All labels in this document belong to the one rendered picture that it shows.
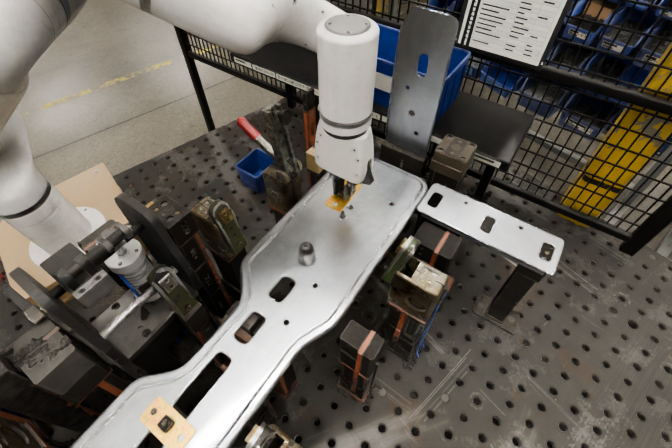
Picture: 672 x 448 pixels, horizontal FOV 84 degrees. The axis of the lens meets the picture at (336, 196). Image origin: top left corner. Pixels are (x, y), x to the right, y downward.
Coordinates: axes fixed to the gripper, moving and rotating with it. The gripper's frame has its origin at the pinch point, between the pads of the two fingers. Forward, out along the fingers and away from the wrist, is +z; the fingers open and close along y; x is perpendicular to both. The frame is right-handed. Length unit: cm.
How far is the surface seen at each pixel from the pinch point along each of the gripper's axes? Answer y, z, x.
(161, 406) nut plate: -2.6, 9.3, -45.7
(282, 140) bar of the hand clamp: -15.1, -4.1, 0.2
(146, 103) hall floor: -218, 109, 71
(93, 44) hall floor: -330, 109, 101
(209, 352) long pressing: -2.6, 9.5, -36.1
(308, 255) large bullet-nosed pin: 1.1, 6.2, -13.6
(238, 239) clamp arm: -13.6, 8.4, -17.5
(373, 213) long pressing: 5.0, 9.5, 4.2
